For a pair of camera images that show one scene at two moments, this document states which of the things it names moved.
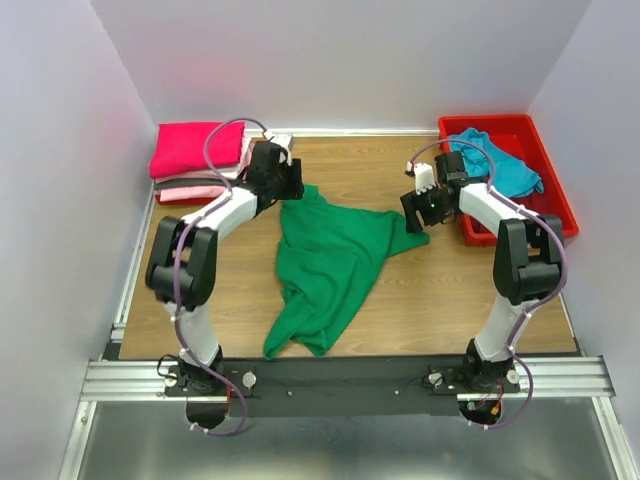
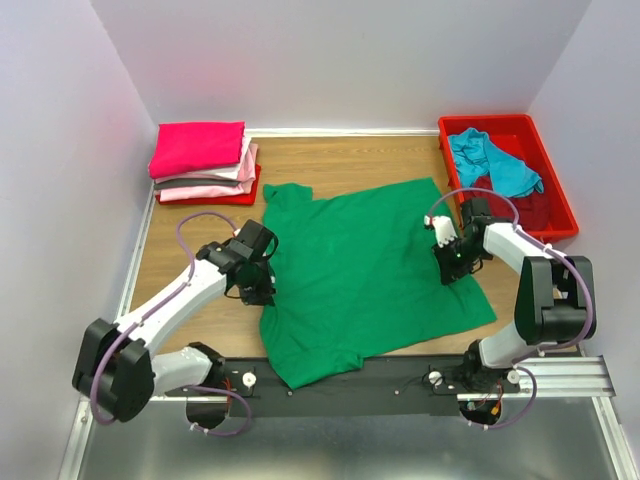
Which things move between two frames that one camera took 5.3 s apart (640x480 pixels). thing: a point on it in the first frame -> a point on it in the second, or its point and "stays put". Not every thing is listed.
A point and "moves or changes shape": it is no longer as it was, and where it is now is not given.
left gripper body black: (286, 182) -> (259, 286)
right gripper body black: (430, 203) -> (457, 258)
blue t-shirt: (511, 177) stays put
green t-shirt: (327, 258) moves or changes shape
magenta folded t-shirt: (180, 147) stays put
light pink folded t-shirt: (205, 192) stays put
